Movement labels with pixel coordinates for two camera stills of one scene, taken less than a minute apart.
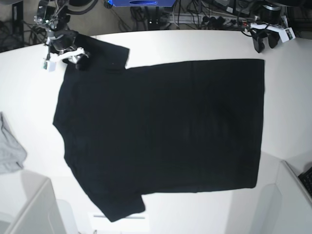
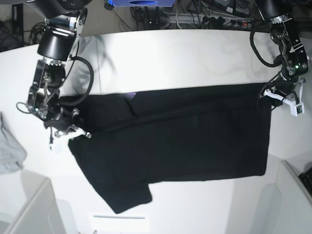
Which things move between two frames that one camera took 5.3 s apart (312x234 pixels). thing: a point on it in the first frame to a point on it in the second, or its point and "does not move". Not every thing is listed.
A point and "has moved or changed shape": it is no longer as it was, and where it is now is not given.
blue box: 142,3 does not move
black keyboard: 306,178 does not move
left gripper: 60,40 to 62,123
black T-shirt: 171,127 has moved or changed shape
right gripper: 261,30 to 286,88
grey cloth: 12,154 does not move
